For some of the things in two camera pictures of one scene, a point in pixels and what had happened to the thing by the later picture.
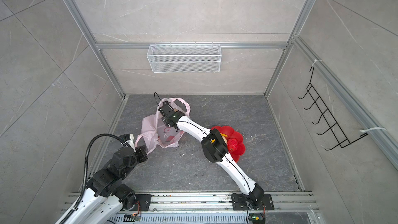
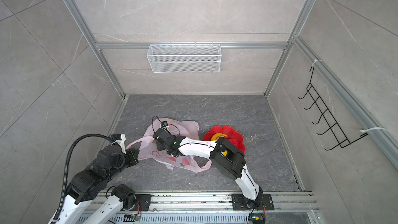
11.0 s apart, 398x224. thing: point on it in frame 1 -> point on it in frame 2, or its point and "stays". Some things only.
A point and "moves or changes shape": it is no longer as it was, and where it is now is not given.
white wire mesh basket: [184, 58] stays
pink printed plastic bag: [154, 132] moves or changes shape
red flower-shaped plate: [230, 134] stays
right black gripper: [165, 121] -> [159, 147]
